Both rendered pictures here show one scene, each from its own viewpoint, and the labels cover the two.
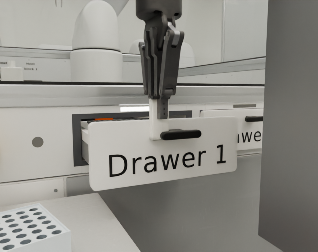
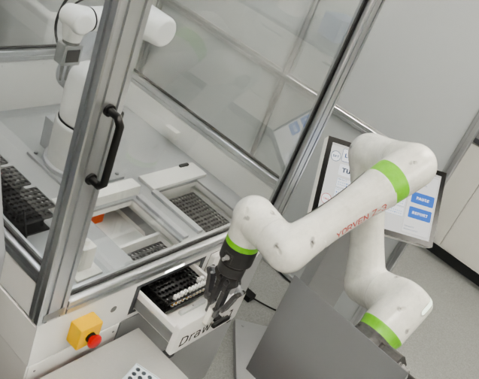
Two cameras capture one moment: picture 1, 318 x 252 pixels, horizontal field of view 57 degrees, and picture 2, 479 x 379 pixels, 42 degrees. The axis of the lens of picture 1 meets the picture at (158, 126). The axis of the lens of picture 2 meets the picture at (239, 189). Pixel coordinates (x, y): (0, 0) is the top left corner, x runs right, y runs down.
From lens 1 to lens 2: 1.48 m
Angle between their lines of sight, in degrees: 41
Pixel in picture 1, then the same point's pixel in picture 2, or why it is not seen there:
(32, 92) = (121, 283)
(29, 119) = (113, 298)
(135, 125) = (198, 319)
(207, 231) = not seen: hidden behind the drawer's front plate
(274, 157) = (267, 346)
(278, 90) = (279, 323)
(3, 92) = (106, 289)
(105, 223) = (168, 366)
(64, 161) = (123, 313)
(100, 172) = (175, 347)
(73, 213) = (142, 357)
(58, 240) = not seen: outside the picture
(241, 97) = not seen: hidden behind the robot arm
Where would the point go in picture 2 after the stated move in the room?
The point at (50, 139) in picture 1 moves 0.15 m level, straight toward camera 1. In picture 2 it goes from (120, 304) to (153, 342)
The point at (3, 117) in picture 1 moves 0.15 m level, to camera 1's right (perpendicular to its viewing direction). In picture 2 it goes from (101, 303) to (154, 300)
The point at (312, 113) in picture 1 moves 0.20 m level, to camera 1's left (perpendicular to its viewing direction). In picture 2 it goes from (289, 344) to (227, 350)
